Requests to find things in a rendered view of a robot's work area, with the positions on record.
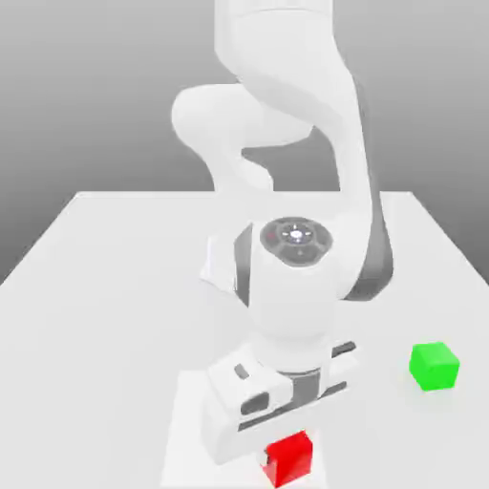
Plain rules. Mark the small green cube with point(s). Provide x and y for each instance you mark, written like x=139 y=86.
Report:
x=433 y=366

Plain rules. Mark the small red cube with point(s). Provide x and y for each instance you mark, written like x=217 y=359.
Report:
x=292 y=460

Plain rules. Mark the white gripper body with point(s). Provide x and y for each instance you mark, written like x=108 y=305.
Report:
x=225 y=439

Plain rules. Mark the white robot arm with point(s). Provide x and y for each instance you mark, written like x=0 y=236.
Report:
x=290 y=305

